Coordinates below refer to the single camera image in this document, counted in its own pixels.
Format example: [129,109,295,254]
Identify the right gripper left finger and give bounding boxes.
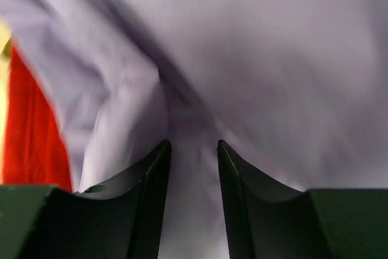
[1,140,172,258]

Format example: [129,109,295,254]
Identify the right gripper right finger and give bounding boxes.
[217,140,387,258]

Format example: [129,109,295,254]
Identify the red trousers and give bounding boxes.
[2,46,72,192]

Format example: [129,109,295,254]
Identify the purple trousers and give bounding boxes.
[1,0,387,258]

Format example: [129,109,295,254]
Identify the yellow trousers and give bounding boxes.
[0,19,12,184]

